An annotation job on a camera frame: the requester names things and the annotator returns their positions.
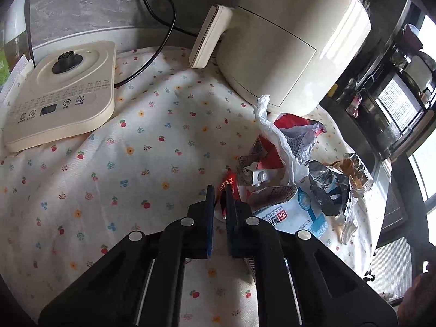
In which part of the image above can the silver foil wrapper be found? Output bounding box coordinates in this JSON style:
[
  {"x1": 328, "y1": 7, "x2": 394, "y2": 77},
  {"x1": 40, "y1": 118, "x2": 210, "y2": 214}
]
[{"x1": 308, "y1": 159, "x2": 353, "y2": 217}]

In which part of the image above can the cream electric kettle base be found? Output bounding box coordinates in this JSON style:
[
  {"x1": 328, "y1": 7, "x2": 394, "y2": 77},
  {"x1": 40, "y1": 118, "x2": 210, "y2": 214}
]
[{"x1": 3, "y1": 40, "x2": 117, "y2": 153}]

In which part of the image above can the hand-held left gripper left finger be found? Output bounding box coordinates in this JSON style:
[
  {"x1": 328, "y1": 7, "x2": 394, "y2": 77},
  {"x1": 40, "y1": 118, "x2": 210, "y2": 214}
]
[{"x1": 38, "y1": 184, "x2": 216, "y2": 327}]

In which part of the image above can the floral print tablecloth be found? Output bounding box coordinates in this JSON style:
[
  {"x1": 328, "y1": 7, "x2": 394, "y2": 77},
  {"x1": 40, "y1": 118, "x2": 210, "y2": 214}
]
[{"x1": 0, "y1": 46, "x2": 382, "y2": 327}]

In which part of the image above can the tall pale container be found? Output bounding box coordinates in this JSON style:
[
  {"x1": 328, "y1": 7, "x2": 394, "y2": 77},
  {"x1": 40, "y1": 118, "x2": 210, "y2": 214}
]
[{"x1": 3, "y1": 0, "x2": 35, "y2": 69}]

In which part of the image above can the blue white medicine box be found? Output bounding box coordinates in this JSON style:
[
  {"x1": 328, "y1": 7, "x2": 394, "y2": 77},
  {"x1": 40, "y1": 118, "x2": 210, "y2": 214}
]
[{"x1": 245, "y1": 184, "x2": 329, "y2": 241}]

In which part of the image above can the white window blind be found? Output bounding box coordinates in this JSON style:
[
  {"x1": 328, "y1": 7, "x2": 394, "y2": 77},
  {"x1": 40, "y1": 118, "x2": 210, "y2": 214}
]
[
  {"x1": 375, "y1": 75, "x2": 425, "y2": 133},
  {"x1": 370, "y1": 237, "x2": 414, "y2": 293}
]

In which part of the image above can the white paper booklet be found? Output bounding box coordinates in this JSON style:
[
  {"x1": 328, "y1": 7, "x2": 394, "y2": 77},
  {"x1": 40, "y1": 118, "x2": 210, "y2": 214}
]
[{"x1": 0, "y1": 54, "x2": 36, "y2": 104}]

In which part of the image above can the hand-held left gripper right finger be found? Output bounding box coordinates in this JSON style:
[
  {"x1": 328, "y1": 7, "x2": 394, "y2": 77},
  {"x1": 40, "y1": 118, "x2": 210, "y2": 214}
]
[{"x1": 225, "y1": 183, "x2": 399, "y2": 327}]

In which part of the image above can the small pink bottle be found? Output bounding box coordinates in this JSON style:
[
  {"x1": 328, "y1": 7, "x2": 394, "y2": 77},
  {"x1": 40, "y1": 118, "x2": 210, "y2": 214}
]
[{"x1": 346, "y1": 95, "x2": 362, "y2": 116}]

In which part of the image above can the cream air fryer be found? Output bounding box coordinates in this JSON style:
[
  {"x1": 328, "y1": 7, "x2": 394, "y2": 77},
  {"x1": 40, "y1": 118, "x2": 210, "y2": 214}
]
[{"x1": 189, "y1": 0, "x2": 372, "y2": 116}]

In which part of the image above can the red silver snack wrapper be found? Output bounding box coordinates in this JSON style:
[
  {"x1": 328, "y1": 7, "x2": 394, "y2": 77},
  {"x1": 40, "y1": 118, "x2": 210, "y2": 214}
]
[{"x1": 250, "y1": 114, "x2": 328, "y2": 178}]

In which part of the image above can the small white plastic vial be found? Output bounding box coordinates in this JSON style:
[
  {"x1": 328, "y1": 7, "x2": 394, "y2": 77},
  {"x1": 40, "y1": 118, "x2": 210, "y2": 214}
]
[{"x1": 238, "y1": 162, "x2": 273, "y2": 188}]

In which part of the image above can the white bowl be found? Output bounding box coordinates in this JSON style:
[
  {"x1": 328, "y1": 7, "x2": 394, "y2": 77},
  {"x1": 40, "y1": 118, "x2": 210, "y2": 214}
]
[{"x1": 405, "y1": 56, "x2": 435, "y2": 89}]

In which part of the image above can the small red wrapper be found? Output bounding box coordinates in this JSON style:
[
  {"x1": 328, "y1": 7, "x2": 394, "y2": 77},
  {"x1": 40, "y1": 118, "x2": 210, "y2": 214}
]
[{"x1": 218, "y1": 174, "x2": 239, "y2": 219}]

